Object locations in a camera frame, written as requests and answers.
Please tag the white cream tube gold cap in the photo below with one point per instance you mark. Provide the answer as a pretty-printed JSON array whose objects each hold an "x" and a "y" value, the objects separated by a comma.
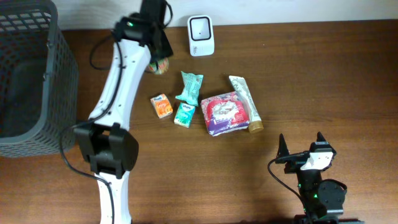
[{"x": 241, "y": 88}]

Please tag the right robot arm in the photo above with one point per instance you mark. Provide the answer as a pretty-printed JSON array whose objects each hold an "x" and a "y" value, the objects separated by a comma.
[{"x": 322, "y": 199}]

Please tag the grey plastic mesh basket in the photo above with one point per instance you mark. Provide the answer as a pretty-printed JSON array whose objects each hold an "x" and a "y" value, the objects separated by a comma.
[{"x": 39, "y": 80}]

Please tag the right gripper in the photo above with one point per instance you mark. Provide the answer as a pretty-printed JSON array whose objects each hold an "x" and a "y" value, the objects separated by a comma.
[{"x": 293, "y": 165}]

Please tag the mint green wipes packet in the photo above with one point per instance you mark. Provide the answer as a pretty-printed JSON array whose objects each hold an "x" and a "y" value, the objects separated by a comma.
[{"x": 192, "y": 84}]

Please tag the teal tissue pack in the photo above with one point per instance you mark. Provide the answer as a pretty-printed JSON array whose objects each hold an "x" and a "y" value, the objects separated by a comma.
[{"x": 184, "y": 115}]

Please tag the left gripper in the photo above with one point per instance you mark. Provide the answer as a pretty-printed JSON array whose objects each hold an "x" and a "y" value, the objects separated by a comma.
[{"x": 166, "y": 48}]

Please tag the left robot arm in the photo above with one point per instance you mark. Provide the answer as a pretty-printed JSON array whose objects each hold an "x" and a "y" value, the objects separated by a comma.
[{"x": 104, "y": 139}]

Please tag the orange tissue pack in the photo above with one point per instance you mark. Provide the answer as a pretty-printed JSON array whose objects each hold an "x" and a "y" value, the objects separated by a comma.
[{"x": 161, "y": 105}]

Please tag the red purple pad package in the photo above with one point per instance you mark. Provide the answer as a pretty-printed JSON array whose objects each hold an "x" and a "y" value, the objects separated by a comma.
[{"x": 224, "y": 113}]

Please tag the white barcode scanner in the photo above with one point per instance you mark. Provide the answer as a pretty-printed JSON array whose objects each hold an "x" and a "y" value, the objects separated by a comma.
[{"x": 201, "y": 36}]

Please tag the green lid glass jar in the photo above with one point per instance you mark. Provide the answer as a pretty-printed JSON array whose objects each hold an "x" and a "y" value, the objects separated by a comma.
[{"x": 159, "y": 67}]

